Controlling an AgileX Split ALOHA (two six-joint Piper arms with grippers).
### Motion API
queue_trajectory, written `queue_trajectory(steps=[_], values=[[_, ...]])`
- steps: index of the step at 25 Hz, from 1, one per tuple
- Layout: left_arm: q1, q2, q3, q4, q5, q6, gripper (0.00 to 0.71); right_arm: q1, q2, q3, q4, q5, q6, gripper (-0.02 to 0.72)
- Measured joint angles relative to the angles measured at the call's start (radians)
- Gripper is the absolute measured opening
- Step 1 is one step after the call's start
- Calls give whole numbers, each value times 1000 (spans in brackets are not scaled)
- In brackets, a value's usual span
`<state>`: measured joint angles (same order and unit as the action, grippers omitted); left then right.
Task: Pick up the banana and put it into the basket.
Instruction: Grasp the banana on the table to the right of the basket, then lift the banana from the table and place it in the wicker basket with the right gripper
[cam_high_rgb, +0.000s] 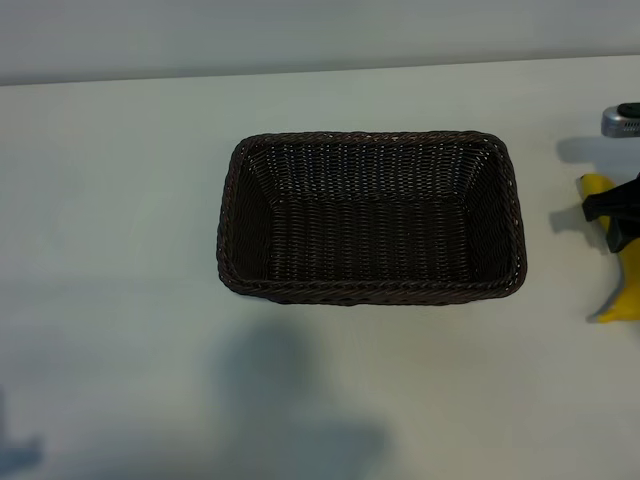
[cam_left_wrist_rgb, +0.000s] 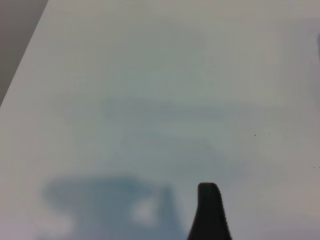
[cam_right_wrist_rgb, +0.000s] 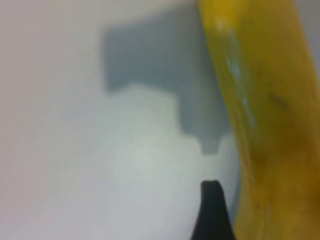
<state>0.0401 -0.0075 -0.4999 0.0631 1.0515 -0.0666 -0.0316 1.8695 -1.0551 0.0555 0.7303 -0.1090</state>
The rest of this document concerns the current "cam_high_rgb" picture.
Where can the yellow banana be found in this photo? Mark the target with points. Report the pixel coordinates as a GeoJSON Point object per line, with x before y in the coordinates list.
{"type": "Point", "coordinates": [627, 305]}

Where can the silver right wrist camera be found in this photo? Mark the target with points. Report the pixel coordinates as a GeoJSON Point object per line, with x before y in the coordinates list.
{"type": "Point", "coordinates": [620, 122]}

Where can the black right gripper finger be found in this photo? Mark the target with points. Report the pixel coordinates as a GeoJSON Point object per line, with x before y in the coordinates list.
{"type": "Point", "coordinates": [625, 235]}
{"type": "Point", "coordinates": [620, 202]}

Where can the dark brown woven basket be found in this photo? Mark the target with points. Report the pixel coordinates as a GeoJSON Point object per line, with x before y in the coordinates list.
{"type": "Point", "coordinates": [370, 235]}

